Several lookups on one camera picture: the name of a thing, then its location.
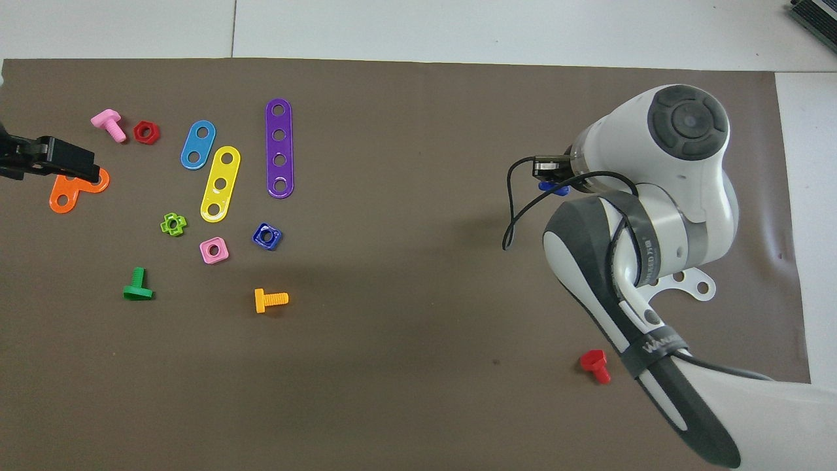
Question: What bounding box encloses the blue square plastic nut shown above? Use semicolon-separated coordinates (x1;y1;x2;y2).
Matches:
252;222;283;251

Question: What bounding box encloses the yellow three-hole plate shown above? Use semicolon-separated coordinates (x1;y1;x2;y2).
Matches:
199;145;241;223

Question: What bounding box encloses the large pink plastic bolt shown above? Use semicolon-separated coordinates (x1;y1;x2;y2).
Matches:
90;109;128;144

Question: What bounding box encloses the purple four-hole plate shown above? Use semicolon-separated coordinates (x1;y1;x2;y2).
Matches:
265;98;295;199

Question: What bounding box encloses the brown table mat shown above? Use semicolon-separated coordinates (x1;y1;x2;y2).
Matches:
0;58;811;471

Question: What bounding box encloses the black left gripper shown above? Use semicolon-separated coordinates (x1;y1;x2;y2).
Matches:
0;133;101;184

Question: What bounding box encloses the orange plastic bolt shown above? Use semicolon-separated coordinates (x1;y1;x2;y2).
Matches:
254;288;290;314

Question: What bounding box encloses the orange heart-shaped plate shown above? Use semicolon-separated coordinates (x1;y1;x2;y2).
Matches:
49;167;111;214

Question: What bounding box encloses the pink square plastic nut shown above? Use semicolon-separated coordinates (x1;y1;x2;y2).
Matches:
199;237;230;265

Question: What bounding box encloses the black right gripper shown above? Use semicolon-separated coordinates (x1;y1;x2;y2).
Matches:
532;155;575;186

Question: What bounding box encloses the white curved perforated plate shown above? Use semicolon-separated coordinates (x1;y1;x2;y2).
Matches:
644;265;718;303

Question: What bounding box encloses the red plastic bolt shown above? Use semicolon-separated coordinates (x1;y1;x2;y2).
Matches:
579;349;612;385

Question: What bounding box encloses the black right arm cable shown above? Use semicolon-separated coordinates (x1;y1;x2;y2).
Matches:
502;156;779;383

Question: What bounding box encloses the dark ribbed device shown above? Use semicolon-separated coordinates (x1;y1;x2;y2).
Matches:
788;0;837;56

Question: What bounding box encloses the green plastic bolt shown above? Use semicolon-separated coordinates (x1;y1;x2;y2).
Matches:
123;267;154;301

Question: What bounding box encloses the blue two-hole oval plate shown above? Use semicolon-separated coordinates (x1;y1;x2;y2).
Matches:
180;120;216;171

